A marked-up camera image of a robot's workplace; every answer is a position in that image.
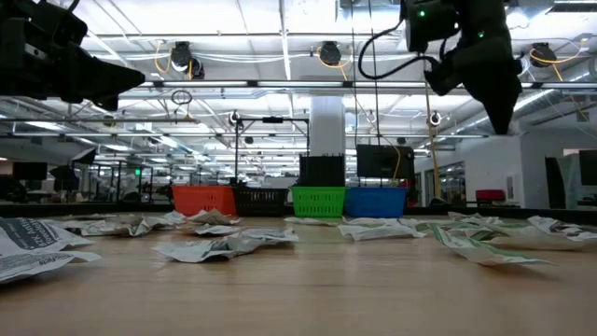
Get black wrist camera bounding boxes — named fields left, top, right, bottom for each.
left=27, top=0, right=90, bottom=48
left=401, top=0, right=461, bottom=53

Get black monitor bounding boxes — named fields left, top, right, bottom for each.
left=578, top=149, right=597, bottom=188
left=11, top=161, right=49, bottom=182
left=355, top=144, right=416, bottom=181

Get black retractable cable reel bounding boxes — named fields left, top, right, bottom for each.
left=529, top=41, right=559, bottom=69
left=168, top=40, right=207, bottom=81
left=317, top=40, right=344, bottom=67

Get yellow hanging cable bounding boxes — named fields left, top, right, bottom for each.
left=423, top=82, right=442, bottom=201

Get white square pillar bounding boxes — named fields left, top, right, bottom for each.
left=309, top=95, right=347, bottom=158

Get green plastic bin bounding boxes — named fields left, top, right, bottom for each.
left=289, top=186, right=347, bottom=218

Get long light bar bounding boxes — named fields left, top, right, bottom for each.
left=139, top=79, right=597, bottom=91

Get black softbox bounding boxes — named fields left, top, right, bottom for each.
left=71, top=147, right=98, bottom=166

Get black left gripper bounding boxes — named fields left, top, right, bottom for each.
left=0, top=18, right=146, bottom=112

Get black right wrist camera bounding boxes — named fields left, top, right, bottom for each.
left=401, top=0, right=461, bottom=53

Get black studio lamp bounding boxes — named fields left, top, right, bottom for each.
left=49, top=164, right=81, bottom=193

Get black right camera cable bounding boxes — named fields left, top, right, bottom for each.
left=357, top=18, right=439, bottom=81

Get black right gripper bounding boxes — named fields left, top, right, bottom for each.
left=423, top=27, right=523, bottom=135

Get orange plastic bin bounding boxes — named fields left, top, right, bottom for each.
left=171, top=185, right=238, bottom=217

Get black standing panel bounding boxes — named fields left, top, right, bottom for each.
left=544, top=156, right=567, bottom=210

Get black plastic bin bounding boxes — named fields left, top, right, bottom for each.
left=231, top=186, right=291, bottom=217

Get blue plastic bin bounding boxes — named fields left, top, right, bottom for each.
left=343, top=187, right=409, bottom=219

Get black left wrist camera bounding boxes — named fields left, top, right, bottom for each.
left=27, top=0, right=90, bottom=48

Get white packet black label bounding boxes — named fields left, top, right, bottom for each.
left=0, top=250, right=103, bottom=285
left=185, top=214, right=225, bottom=226
left=226, top=228, right=300, bottom=247
left=105, top=214, right=165, bottom=237
left=199, top=208, right=243, bottom=223
left=179, top=223, right=243, bottom=236
left=0, top=217, right=94, bottom=257
left=59, top=218, right=123, bottom=237
left=152, top=238, right=248, bottom=264

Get black aluminium table frame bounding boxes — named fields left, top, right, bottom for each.
left=0, top=200, right=597, bottom=226

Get red box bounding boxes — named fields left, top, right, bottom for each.
left=475, top=188, right=507, bottom=203

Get white packet red label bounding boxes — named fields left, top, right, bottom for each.
left=162, top=210, right=188, bottom=226
left=64, top=212, right=120, bottom=221

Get black stacked crates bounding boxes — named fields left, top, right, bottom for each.
left=298, top=154, right=347, bottom=189

